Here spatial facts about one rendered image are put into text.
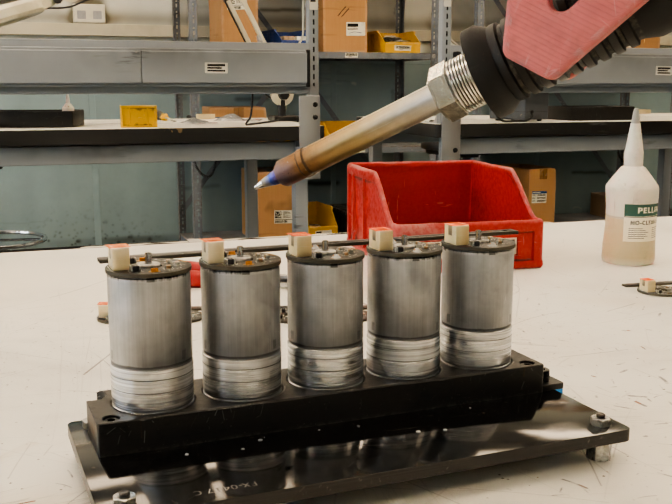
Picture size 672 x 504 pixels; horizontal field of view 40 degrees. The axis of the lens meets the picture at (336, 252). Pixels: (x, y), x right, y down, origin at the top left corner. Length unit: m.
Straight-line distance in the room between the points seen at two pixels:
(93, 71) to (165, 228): 2.30
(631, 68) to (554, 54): 2.86
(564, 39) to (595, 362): 0.21
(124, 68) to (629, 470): 2.28
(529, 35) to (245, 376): 0.13
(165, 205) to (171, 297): 4.43
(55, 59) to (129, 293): 2.23
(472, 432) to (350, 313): 0.05
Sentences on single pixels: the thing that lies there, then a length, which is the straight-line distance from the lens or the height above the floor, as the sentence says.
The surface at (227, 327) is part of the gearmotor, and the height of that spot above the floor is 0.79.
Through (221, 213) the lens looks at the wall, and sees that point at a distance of 4.75.
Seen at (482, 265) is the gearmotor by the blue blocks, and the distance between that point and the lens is 0.31.
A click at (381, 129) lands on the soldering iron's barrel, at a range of 0.25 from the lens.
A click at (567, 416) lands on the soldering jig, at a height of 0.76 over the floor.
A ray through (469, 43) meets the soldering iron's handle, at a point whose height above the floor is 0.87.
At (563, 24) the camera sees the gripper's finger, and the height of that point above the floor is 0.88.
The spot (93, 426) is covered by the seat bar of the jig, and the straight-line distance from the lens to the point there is 0.28.
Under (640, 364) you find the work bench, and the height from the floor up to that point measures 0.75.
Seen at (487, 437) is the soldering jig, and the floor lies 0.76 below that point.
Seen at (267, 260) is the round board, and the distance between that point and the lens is 0.28.
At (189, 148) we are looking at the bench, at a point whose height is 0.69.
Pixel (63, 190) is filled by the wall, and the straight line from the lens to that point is 4.64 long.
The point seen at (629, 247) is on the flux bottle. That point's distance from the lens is 0.62.
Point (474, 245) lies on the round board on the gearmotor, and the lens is 0.31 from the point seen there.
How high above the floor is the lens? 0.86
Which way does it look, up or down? 10 degrees down
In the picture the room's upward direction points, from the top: straight up
